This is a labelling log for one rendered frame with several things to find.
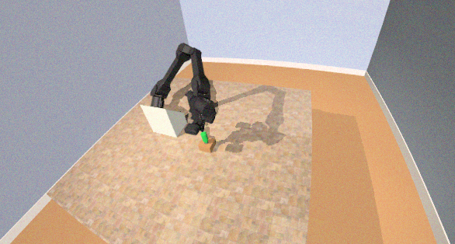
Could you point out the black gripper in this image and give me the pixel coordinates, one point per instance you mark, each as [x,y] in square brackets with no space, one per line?
[195,126]

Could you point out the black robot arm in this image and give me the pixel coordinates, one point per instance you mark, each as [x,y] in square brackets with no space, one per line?
[200,84]

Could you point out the orange square block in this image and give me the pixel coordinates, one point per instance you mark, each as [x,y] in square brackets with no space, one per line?
[207,147]

